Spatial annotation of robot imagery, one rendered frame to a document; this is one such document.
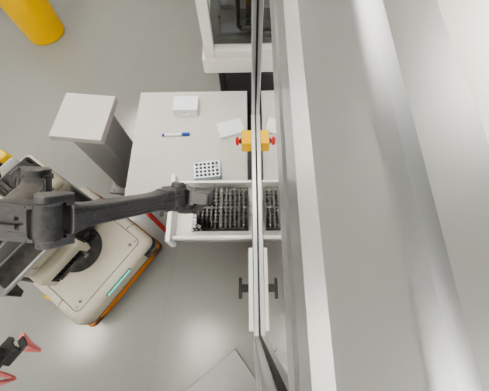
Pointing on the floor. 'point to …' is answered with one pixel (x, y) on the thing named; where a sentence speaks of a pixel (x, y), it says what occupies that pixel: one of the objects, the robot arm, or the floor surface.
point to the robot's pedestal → (95, 133)
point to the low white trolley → (161, 147)
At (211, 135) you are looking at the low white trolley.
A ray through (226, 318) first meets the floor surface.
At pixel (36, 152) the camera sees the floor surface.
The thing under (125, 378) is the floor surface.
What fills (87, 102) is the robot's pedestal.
